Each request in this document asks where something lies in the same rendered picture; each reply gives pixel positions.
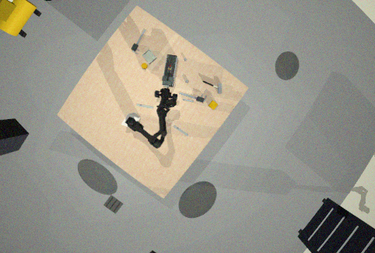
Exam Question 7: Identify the yellow block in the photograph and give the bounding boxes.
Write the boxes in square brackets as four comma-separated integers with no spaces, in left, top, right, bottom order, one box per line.
[209,100,218,110]

